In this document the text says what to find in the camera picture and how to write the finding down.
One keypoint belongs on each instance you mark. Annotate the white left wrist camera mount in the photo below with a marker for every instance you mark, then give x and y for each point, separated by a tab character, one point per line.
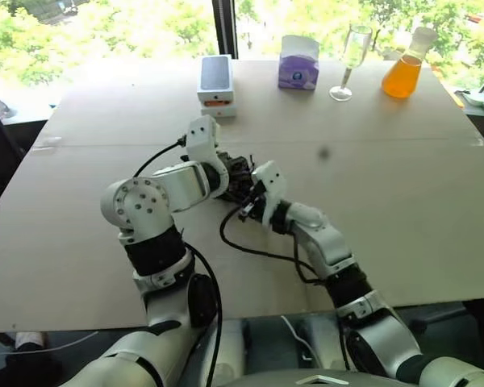
199	137

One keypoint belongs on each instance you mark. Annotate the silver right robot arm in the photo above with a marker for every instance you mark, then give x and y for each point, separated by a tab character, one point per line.
326	242

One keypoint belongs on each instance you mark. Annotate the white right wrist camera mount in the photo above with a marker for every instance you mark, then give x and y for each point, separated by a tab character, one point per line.
272	181

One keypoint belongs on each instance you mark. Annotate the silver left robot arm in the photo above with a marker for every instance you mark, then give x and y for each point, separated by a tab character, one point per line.
145	201

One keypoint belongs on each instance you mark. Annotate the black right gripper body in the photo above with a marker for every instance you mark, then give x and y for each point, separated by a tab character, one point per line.
253	205

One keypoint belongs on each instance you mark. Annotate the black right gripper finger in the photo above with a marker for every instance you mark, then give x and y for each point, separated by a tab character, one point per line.
238	189

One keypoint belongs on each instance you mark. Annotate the white object on side desk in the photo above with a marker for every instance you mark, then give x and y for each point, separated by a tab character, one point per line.
478	98

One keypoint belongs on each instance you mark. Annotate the purple tissue box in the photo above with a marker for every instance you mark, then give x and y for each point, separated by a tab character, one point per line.
297	72

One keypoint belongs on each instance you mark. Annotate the glass flask with orange liquid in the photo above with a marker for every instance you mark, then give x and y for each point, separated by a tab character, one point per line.
402	78

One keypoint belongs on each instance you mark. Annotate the white shoe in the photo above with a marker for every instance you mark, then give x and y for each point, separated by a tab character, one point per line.
29	338

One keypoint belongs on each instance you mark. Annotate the clear champagne glass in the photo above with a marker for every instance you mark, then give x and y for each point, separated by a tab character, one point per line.
350	52

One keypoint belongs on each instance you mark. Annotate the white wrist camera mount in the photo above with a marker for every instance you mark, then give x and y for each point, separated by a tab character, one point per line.
272	181
199	137

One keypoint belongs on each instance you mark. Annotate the white and orange box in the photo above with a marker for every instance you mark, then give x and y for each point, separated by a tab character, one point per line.
218	110

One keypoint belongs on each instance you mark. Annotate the dark window frame post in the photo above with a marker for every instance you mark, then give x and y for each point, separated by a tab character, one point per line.
224	28

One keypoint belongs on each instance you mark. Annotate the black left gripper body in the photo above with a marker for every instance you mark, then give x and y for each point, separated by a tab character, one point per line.
232	164

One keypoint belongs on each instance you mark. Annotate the white phone box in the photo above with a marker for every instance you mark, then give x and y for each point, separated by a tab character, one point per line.
215	78

